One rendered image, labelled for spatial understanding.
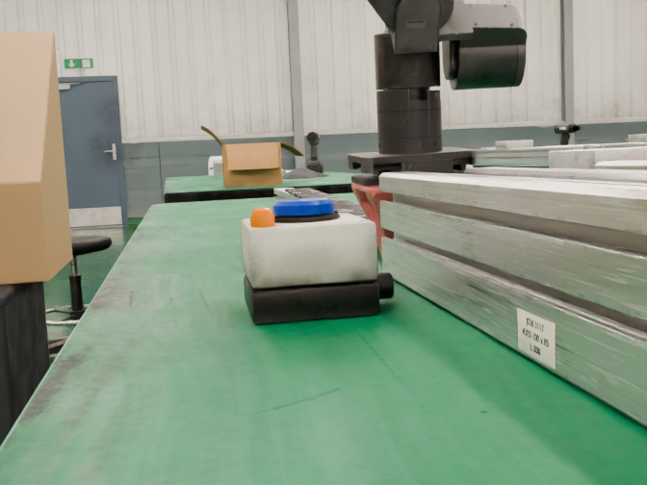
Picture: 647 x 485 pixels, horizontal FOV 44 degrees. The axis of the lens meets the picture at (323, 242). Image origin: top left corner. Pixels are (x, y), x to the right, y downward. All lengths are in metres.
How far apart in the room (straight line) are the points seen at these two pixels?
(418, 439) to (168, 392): 0.13
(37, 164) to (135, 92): 10.87
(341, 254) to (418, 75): 0.25
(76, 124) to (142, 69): 1.20
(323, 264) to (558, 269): 0.18
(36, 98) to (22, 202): 0.13
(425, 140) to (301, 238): 0.24
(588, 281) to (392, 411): 0.09
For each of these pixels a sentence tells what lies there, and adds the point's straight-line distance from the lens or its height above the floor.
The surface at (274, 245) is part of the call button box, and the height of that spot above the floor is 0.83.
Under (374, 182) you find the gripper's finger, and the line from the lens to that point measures 0.70.
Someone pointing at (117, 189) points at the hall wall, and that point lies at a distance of 11.59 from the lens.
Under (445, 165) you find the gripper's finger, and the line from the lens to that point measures 0.70.
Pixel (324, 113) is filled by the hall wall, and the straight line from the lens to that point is 11.79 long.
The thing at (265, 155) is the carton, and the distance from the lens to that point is 2.76.
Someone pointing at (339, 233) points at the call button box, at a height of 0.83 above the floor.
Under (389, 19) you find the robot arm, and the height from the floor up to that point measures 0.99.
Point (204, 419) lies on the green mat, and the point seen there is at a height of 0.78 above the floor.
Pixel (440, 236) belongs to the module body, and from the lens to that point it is 0.50.
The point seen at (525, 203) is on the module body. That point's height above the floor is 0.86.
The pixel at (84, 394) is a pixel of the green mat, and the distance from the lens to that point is 0.38.
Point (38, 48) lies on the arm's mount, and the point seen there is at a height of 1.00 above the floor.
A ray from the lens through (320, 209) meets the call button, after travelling 0.51.
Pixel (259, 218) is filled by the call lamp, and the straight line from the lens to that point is 0.48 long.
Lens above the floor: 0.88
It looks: 6 degrees down
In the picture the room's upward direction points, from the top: 3 degrees counter-clockwise
